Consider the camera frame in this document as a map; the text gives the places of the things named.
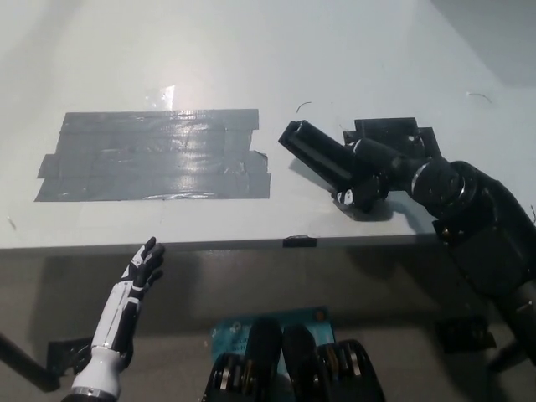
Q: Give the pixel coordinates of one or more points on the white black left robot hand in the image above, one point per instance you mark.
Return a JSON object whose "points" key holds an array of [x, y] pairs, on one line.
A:
{"points": [[134, 285]]}

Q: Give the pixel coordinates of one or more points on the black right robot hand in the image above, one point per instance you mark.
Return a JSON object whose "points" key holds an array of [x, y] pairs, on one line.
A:
{"points": [[372, 176]]}

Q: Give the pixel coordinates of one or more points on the black tape patch square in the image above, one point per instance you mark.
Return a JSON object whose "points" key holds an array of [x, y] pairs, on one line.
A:
{"points": [[387, 125]]}

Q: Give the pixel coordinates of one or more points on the crumpled black floor tape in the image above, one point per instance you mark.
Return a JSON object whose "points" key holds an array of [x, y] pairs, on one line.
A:
{"points": [[67, 356], [465, 335]]}

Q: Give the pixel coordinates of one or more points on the small black tape strip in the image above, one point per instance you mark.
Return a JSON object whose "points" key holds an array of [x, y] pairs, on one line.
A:
{"points": [[299, 241]]}

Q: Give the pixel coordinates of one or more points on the black table leg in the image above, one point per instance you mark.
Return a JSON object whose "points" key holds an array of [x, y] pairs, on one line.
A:
{"points": [[25, 364]]}

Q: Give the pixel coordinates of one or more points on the clear tape piece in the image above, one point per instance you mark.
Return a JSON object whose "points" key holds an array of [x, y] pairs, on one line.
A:
{"points": [[161, 97]]}

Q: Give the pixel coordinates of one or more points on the grey duct tape patch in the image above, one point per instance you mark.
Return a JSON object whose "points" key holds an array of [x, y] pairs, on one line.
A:
{"points": [[159, 161]]}

